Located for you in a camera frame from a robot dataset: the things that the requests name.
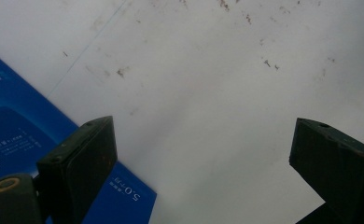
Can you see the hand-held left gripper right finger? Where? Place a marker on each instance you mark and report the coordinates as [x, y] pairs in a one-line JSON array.
[[342, 168]]

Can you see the blue cardboard box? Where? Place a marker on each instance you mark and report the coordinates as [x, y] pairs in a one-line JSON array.
[[15, 105]]

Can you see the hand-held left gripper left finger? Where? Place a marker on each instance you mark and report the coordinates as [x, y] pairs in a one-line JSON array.
[[77, 161]]

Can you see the white table mat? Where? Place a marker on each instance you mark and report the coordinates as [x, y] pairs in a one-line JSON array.
[[208, 93]]

